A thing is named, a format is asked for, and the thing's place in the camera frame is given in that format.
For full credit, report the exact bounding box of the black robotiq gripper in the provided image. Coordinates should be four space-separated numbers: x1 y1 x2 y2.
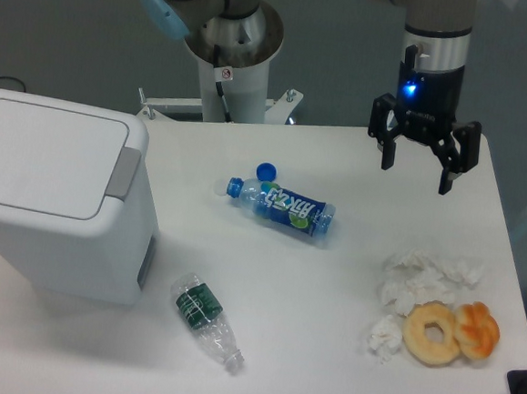
368 44 482 196

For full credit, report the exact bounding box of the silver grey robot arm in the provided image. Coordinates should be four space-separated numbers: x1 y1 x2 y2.
140 0 481 194

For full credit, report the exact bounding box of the white trash can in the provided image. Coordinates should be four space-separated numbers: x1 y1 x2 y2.
0 89 158 305

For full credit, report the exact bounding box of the large crumpled white tissue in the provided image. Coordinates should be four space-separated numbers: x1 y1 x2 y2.
378 248 485 317

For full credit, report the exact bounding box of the blue bottle cap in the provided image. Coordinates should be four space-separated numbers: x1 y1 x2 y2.
256 162 278 182

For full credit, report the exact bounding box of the blue label plastic bottle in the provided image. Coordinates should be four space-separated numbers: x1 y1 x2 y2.
226 177 336 238

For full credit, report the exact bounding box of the small crumpled white tissue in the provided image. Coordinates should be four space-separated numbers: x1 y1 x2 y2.
367 315 402 363

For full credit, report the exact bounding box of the orange glazed bread roll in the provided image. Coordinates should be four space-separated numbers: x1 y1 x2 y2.
453 301 501 361

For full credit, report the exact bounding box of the green label clear bottle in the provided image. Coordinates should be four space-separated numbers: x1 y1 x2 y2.
170 273 244 376

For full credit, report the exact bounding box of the white metal base frame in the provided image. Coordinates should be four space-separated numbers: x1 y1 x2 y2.
137 87 304 126

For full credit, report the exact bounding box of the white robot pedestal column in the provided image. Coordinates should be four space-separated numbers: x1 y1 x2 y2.
197 59 270 124

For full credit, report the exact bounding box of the black cable on pedestal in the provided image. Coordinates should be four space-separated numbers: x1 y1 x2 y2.
207 45 238 123

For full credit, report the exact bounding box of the ring donut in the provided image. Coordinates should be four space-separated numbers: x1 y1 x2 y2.
401 302 461 367

